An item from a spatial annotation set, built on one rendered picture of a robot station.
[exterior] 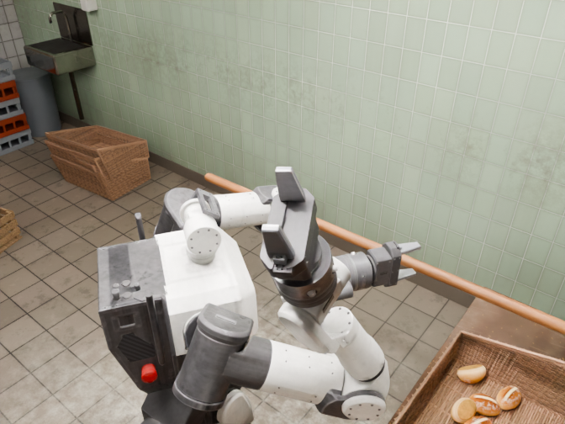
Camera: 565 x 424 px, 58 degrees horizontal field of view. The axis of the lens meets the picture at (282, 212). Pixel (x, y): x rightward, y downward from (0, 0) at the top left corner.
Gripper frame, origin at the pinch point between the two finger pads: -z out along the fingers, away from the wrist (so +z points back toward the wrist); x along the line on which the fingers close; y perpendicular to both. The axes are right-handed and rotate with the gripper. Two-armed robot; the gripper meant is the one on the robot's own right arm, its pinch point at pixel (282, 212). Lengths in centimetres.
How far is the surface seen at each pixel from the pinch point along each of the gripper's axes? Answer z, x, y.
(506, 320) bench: 156, 57, 48
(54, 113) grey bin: 232, 262, -319
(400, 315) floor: 224, 85, 4
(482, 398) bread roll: 131, 18, 36
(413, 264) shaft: 74, 35, 14
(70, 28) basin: 164, 290, -272
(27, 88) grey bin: 199, 258, -323
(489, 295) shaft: 73, 27, 32
